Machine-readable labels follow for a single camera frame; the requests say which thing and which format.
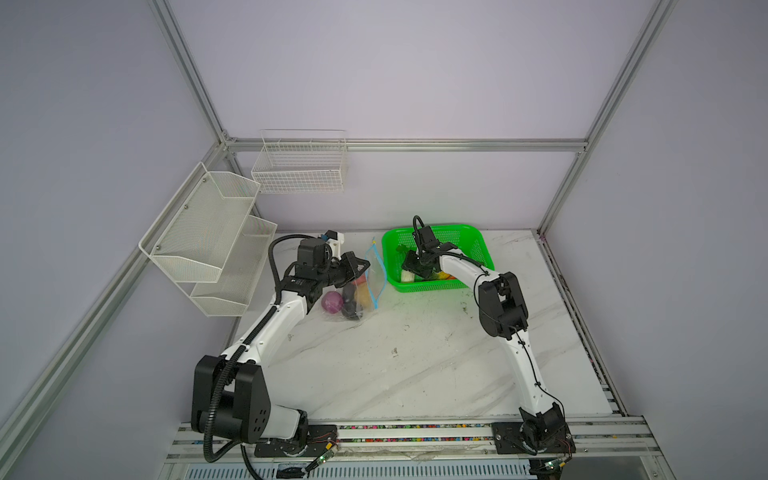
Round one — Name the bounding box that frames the aluminium front rail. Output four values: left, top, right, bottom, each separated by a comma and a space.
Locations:
161, 415, 661, 466

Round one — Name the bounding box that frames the green plastic basket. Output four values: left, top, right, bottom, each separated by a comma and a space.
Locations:
381, 224, 495, 293

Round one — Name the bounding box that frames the dark toy eggplant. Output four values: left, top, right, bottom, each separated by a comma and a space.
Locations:
341, 283, 362, 320

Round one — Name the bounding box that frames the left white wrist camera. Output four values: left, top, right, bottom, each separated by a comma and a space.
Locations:
321, 230, 344, 259

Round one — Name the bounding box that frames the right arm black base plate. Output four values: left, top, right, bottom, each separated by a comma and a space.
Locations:
491, 421, 576, 456

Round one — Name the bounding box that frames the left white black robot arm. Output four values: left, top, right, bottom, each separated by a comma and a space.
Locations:
191, 230, 370, 445

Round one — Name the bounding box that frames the purple toy onion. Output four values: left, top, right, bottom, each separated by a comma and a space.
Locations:
321, 291, 344, 315

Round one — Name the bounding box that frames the white mesh lower shelf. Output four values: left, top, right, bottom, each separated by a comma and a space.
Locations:
190, 215, 277, 317

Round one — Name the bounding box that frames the black corrugated cable left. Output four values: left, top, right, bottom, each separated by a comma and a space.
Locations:
202, 233, 313, 480

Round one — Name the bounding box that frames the white wire wall basket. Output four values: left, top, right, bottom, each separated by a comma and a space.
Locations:
251, 129, 348, 194

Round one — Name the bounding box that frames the yellow toy lemon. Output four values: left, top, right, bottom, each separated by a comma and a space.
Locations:
355, 283, 373, 310

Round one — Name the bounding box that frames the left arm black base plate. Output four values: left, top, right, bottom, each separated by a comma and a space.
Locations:
252, 424, 338, 458

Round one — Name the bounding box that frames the white mesh shelf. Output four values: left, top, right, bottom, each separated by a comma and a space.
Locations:
138, 163, 260, 283
190, 215, 277, 317

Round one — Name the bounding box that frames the clear zip bag blue zipper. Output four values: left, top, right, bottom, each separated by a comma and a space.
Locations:
321, 238, 387, 321

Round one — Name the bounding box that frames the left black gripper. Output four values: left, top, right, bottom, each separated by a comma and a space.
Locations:
317, 251, 369, 289

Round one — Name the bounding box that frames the white mesh upper shelf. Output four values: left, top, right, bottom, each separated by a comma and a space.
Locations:
138, 163, 260, 283

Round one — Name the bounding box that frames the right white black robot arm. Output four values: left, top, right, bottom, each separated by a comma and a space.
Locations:
402, 215, 573, 455

